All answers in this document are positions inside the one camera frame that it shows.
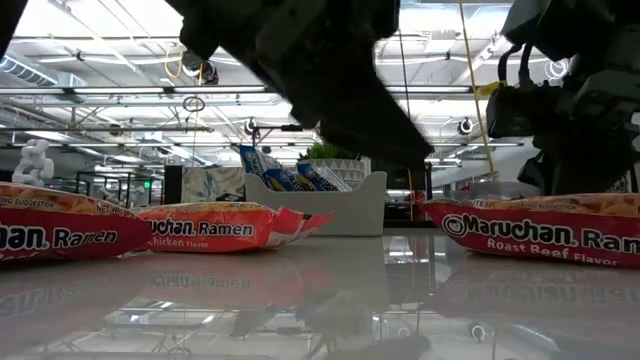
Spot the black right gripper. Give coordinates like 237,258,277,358
517,69,640,196

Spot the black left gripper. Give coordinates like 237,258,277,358
164,0,435,169

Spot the red roast beef ramen packet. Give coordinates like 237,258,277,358
0,182,154,264
424,192,640,270

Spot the blue ramen packet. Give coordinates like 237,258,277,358
238,144,281,191
296,160,354,193
263,168,309,193

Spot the orange chicken ramen packet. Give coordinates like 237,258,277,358
134,201,334,254

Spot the green plant in white pot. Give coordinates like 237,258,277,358
298,142,371,189

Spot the black monitor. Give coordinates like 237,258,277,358
370,157,426,191

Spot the red chair stack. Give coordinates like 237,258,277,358
404,189,432,221

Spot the light grey plastic bin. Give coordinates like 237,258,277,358
244,171,388,238

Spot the floral patterned panel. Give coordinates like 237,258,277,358
180,166,250,205

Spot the tall black box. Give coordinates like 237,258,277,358
163,164,184,206

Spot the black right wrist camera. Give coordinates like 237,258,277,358
485,83,552,140

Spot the long black hanging cable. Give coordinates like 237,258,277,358
397,29,409,109

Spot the yellow cable tag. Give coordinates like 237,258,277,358
472,81,501,100

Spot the long yellow hanging cable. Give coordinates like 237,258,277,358
457,0,497,182

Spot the black ceiling cable reel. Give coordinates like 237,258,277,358
163,44,221,86

